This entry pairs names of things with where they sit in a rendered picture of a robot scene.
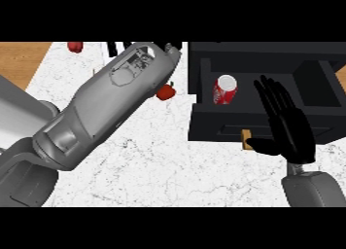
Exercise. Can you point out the red soda can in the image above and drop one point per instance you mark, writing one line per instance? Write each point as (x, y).
(225, 90)

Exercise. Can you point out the dark grey open drawer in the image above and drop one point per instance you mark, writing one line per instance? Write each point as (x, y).
(249, 94)

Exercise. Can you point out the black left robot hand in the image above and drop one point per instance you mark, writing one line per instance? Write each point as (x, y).
(113, 47)

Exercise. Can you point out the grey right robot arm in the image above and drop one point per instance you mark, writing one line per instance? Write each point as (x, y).
(314, 191)

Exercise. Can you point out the dark grey drawer front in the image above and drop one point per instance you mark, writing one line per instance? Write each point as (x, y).
(218, 124)

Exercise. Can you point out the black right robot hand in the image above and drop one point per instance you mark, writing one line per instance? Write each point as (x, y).
(292, 129)

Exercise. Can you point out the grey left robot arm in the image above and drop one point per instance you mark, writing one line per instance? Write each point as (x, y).
(109, 100)

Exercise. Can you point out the dark grey cabinet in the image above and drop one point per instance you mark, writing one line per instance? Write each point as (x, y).
(271, 53)

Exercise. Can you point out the red bell pepper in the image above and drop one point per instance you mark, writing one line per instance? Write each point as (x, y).
(75, 47)
(166, 93)

